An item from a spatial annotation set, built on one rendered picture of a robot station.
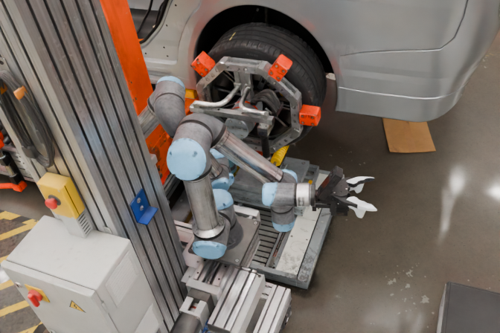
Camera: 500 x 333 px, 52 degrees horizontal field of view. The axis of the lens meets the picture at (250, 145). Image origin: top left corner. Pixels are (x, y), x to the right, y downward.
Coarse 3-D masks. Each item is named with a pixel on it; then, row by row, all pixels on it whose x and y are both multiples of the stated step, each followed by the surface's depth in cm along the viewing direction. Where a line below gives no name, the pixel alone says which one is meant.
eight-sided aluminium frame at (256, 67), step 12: (228, 60) 246; (240, 60) 244; (252, 60) 242; (216, 72) 249; (252, 72) 240; (264, 72) 237; (204, 84) 258; (276, 84) 240; (288, 84) 243; (204, 96) 263; (288, 96) 243; (300, 96) 245; (300, 108) 250; (288, 132) 264; (300, 132) 256; (252, 144) 273; (276, 144) 266
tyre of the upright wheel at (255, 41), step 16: (240, 32) 253; (256, 32) 250; (272, 32) 250; (288, 32) 253; (224, 48) 248; (240, 48) 244; (256, 48) 241; (272, 48) 241; (288, 48) 246; (304, 48) 252; (272, 64) 243; (304, 64) 247; (320, 64) 258; (304, 80) 244; (320, 80) 257; (304, 96) 249; (320, 96) 258; (304, 128) 263; (288, 144) 275
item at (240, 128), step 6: (246, 102) 252; (258, 102) 255; (234, 108) 250; (252, 108) 251; (258, 108) 254; (228, 120) 247; (234, 120) 245; (240, 120) 244; (228, 126) 249; (234, 126) 248; (240, 126) 246; (246, 126) 245; (252, 126) 250; (234, 132) 251; (240, 132) 249; (246, 132) 248
